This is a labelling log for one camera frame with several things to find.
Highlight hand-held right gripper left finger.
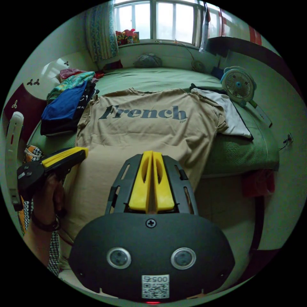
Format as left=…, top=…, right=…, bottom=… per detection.
left=128, top=150, right=153, bottom=213

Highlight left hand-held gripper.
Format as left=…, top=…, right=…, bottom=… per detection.
left=16, top=146, right=89, bottom=212

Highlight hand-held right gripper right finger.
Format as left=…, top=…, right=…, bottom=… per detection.
left=152, top=151, right=175, bottom=212

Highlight khaki t-shirt with dark print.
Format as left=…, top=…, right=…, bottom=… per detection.
left=58, top=87, right=229, bottom=270

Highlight person's left forearm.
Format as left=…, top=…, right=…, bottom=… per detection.
left=23, top=212, right=60, bottom=267

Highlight white shirt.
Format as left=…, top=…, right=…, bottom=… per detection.
left=190, top=83, right=255, bottom=140

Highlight person's left hand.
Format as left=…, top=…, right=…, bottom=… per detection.
left=32, top=172, right=66, bottom=225

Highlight pile of clothes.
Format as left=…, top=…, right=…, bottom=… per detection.
left=40, top=68, right=100, bottom=137

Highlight white and maroon headboard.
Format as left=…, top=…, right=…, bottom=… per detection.
left=3, top=57, right=97, bottom=145

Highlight red cloth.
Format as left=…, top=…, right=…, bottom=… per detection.
left=241, top=169, right=276, bottom=198

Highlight bed with green sheet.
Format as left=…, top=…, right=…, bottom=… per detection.
left=26, top=67, right=280, bottom=178

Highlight grey rolled blanket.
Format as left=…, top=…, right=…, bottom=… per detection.
left=133, top=53, right=163, bottom=69

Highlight patterned curtain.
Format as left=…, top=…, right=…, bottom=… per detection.
left=84, top=2, right=120, bottom=63

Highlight colourful toys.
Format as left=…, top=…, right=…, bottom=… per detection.
left=115, top=28, right=140, bottom=46

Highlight small white table fan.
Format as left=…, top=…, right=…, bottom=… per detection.
left=220, top=66, right=273, bottom=128

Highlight window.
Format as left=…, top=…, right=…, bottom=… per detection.
left=112, top=0, right=224, bottom=46

